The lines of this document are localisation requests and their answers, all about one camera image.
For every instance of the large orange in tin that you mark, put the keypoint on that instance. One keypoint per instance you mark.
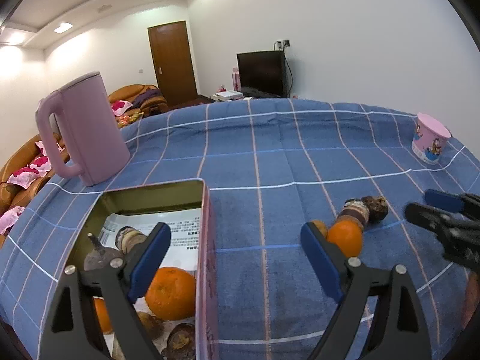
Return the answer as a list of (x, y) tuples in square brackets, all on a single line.
[(171, 295)]

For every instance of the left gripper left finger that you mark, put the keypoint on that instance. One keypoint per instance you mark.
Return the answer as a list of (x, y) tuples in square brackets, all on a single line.
[(72, 329)]

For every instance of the yellow-green kiwi in tin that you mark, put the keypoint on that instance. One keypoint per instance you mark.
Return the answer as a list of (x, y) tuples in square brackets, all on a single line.
[(153, 326)]

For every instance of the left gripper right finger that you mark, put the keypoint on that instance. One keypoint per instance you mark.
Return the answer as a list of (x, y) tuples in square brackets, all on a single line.
[(398, 329)]

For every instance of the pink electric kettle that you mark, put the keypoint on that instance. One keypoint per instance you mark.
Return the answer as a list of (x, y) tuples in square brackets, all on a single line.
[(87, 126)]

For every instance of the brown leather armchair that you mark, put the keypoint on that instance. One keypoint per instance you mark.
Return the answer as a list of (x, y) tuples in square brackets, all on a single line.
[(135, 99)]

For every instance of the pink cartoon mug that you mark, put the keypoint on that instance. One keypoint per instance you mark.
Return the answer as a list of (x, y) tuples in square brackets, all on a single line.
[(430, 138)]

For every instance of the brown leather sofa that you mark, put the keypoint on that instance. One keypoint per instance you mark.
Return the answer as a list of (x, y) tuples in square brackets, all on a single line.
[(14, 198)]

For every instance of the blue checked tablecloth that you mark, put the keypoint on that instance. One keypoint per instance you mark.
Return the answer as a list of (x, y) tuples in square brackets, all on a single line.
[(270, 167)]

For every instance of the brown wooden door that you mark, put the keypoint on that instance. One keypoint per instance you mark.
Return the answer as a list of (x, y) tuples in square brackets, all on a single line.
[(173, 65)]

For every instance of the cut purple yam piece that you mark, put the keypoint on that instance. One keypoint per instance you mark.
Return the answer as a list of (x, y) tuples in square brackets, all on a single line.
[(356, 211)]

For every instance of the purple mangosteen in tin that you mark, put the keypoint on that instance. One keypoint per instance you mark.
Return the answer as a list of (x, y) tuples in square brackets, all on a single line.
[(100, 256)]

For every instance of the black television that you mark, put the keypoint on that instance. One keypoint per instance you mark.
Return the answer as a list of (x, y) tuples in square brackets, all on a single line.
[(263, 73)]

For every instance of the right hand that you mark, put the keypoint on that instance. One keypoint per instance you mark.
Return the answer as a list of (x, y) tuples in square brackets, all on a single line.
[(472, 296)]

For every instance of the white printed paper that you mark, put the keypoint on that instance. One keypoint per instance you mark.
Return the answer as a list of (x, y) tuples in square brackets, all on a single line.
[(185, 229)]

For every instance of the dark passion fruit in tin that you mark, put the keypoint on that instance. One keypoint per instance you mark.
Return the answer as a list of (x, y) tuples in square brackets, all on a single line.
[(181, 343)]

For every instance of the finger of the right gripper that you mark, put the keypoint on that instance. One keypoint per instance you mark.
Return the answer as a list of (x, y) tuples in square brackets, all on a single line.
[(466, 204), (458, 237)]

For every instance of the pink metal tin box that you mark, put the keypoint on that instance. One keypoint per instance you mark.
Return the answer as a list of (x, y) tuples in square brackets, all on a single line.
[(179, 195)]

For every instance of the pink floral cushion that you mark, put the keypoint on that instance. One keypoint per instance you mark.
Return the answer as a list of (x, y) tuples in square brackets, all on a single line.
[(25, 176)]

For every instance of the small orange in tin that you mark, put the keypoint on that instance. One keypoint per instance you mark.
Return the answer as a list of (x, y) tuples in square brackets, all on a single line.
[(102, 316)]

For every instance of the yam slice in tin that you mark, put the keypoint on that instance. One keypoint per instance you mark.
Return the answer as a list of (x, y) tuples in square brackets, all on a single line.
[(127, 237)]

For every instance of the low TV stand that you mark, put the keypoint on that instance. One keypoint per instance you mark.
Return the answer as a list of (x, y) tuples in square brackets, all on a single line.
[(229, 96)]

